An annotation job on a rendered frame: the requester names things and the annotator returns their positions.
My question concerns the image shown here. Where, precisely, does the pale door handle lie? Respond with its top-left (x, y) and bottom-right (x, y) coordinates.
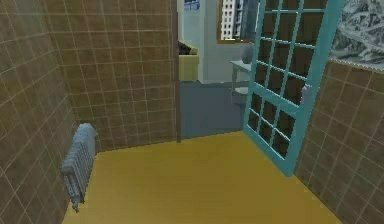
top-left (300, 83), bottom-right (313, 107)

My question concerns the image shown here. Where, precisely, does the small blue framed picture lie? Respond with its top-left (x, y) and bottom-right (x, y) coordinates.
top-left (183, 0), bottom-right (201, 11)

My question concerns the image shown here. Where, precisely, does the grey round vase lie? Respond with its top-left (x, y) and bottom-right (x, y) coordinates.
top-left (240, 42), bottom-right (255, 65)

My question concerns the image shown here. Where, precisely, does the grey wall radiator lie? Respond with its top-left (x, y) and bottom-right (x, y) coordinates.
top-left (60, 122), bottom-right (99, 213)

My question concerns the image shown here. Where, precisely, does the pale grey side table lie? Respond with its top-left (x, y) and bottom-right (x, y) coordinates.
top-left (229, 59), bottom-right (253, 105)

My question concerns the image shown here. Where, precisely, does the teal glass-paned door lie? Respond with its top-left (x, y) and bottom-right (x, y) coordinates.
top-left (242, 0), bottom-right (346, 178)

